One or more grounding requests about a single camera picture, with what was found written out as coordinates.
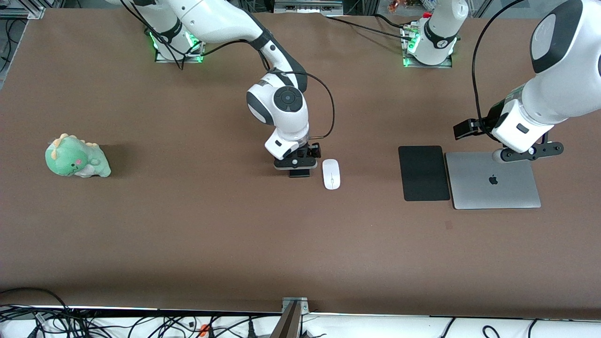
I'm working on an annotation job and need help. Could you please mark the white computer mouse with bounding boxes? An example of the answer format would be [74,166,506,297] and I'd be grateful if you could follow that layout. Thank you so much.
[322,159,341,191]

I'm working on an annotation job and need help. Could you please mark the black mouse pad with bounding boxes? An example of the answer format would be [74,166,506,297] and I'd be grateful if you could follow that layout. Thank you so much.
[398,145,451,202]

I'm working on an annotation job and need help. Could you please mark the silver closed laptop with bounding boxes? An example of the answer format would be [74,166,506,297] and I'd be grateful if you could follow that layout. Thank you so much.
[445,151,542,210]

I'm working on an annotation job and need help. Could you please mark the grey metal box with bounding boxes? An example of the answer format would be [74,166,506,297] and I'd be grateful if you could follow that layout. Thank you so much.
[274,0,344,15]

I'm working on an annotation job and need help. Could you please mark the orange patterned object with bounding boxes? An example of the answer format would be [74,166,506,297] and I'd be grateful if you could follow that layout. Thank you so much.
[387,0,425,14]

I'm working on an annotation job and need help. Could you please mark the green dinosaur plush toy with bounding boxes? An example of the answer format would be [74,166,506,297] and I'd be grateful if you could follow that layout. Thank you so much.
[45,133,112,178]

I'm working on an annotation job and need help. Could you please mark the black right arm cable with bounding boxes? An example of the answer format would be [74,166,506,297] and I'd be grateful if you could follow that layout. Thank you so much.
[120,0,336,141]

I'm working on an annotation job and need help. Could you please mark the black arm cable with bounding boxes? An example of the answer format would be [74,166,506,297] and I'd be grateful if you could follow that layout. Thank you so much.
[120,0,336,141]
[471,0,526,137]

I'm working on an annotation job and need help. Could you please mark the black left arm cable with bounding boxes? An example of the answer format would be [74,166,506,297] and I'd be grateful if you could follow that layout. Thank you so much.
[471,0,526,137]

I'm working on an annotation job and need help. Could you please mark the metal table edge bracket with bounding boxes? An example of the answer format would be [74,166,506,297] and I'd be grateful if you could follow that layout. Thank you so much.
[282,297,309,314]

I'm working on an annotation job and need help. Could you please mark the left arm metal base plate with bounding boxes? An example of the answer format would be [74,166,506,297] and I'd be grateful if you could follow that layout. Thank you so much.
[402,23,454,69]

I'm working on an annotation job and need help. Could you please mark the black cable on table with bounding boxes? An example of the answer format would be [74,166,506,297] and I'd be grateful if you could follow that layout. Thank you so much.
[325,15,416,42]

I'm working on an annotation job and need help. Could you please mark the dark metal post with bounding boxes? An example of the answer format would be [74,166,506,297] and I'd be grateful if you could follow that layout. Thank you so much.
[270,301,303,338]

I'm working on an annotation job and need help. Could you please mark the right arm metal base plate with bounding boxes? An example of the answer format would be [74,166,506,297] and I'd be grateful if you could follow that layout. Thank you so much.
[154,28,205,64]

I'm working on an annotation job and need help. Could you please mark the white cable tray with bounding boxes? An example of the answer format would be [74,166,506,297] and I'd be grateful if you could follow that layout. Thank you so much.
[0,306,601,338]

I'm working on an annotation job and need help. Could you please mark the tangled black cables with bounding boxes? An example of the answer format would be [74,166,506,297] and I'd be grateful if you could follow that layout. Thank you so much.
[0,287,282,338]

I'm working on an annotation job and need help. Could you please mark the aluminium frame profile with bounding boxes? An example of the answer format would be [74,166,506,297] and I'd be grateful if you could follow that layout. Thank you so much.
[0,0,46,20]

